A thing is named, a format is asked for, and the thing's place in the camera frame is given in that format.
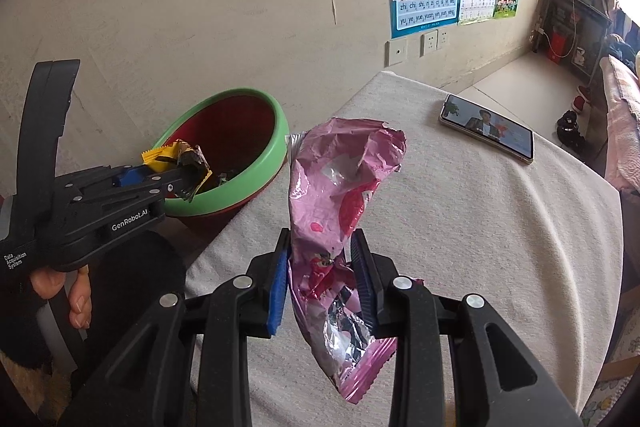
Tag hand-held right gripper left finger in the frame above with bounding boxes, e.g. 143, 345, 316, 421
57, 228, 292, 427

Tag pink blanket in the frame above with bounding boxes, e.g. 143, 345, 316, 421
599, 54, 640, 194

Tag white table cloth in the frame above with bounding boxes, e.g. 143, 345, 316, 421
185, 71, 627, 427

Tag white blank wall plate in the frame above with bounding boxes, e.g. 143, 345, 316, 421
384, 39, 408, 67

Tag person's left forearm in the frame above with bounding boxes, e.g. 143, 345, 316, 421
0, 347, 71, 413

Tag smartphone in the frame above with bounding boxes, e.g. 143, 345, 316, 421
439, 94, 535, 166

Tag red shoe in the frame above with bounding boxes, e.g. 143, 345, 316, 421
572, 86, 592, 114

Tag pink foil snack bag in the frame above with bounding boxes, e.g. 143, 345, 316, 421
287, 117, 407, 404

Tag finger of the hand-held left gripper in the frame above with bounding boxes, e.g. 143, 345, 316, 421
54, 163, 147, 196
75, 166, 202, 208

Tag yellow and black candy wrapper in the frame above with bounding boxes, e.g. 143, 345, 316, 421
142, 141, 212, 204

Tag person's left hand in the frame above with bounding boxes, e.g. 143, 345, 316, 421
0, 267, 93, 366

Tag green and red basin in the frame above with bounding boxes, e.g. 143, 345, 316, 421
150, 89, 291, 219

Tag dark storage shelf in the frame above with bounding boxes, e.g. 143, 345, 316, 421
537, 0, 614, 74

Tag red bin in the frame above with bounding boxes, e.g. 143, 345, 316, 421
544, 32, 571, 61

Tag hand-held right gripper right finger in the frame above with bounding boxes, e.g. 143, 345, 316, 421
349, 229, 583, 427

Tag black shoes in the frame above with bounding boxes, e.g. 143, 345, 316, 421
556, 110, 587, 144

